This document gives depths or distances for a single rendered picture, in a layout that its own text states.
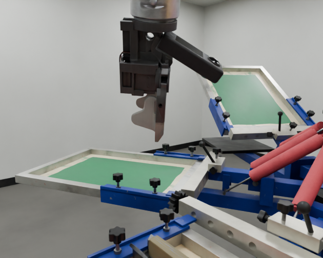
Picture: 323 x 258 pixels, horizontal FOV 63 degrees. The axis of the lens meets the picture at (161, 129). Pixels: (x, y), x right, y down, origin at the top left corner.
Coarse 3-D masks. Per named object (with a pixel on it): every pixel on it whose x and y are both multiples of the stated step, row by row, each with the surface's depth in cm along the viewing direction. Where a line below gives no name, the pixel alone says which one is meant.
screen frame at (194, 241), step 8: (184, 232) 77; (192, 232) 77; (168, 240) 74; (176, 240) 76; (184, 240) 76; (192, 240) 73; (200, 240) 73; (208, 240) 73; (192, 248) 74; (200, 248) 71; (208, 248) 69; (216, 248) 69; (200, 256) 71; (208, 256) 69; (216, 256) 67; (224, 256) 66; (232, 256) 66
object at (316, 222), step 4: (304, 220) 74; (312, 220) 74; (316, 220) 74; (320, 220) 74; (312, 224) 72; (316, 224) 72; (320, 224) 72; (280, 236) 66; (288, 240) 64; (296, 244) 63; (304, 248) 62; (312, 252) 66
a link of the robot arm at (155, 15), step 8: (136, 0) 37; (144, 0) 37; (152, 0) 36; (160, 0) 36; (168, 0) 37; (176, 0) 38; (136, 8) 38; (144, 8) 37; (152, 8) 37; (160, 8) 37; (168, 8) 37; (176, 8) 38; (136, 16) 38; (144, 16) 38; (152, 16) 37; (160, 16) 37; (168, 16) 38; (176, 16) 39
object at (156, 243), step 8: (152, 240) 61; (160, 240) 61; (152, 248) 61; (160, 248) 59; (168, 248) 58; (152, 256) 61; (160, 256) 59; (168, 256) 56; (176, 256) 55; (184, 256) 55
